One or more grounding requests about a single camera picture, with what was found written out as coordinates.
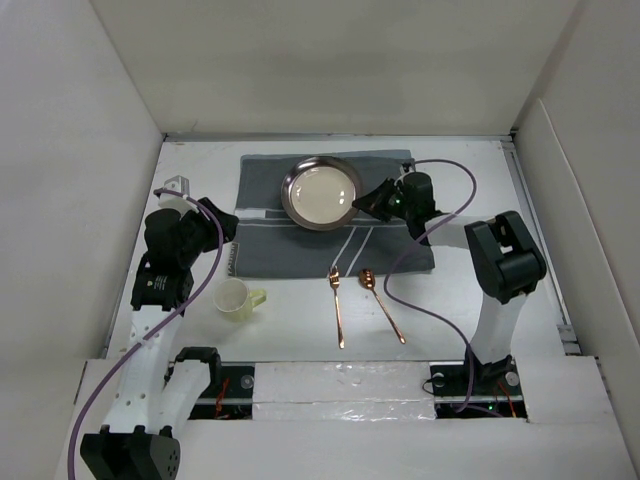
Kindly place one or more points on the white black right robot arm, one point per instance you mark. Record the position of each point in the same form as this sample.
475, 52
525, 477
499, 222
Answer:
507, 261

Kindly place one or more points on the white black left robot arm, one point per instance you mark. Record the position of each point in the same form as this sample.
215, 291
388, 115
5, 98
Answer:
129, 426

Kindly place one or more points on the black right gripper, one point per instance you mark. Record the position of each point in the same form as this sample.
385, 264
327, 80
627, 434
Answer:
373, 201

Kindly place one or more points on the copper fork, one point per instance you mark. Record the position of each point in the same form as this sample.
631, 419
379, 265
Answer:
334, 281

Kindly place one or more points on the brown rimmed cream plate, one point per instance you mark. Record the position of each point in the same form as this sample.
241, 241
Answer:
317, 193

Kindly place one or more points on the grey striped cloth placemat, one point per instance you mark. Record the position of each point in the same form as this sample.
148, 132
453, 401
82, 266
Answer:
269, 245

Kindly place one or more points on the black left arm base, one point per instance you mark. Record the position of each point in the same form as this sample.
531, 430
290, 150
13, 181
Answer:
232, 398

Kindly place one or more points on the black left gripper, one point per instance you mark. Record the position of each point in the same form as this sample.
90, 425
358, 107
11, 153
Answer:
210, 224

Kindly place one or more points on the copper spoon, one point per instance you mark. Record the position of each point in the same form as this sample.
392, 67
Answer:
368, 281

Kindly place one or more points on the yellow plastic cup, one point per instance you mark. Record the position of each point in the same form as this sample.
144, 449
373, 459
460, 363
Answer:
236, 301

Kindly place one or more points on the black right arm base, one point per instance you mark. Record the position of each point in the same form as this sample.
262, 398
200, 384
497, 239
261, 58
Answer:
497, 397

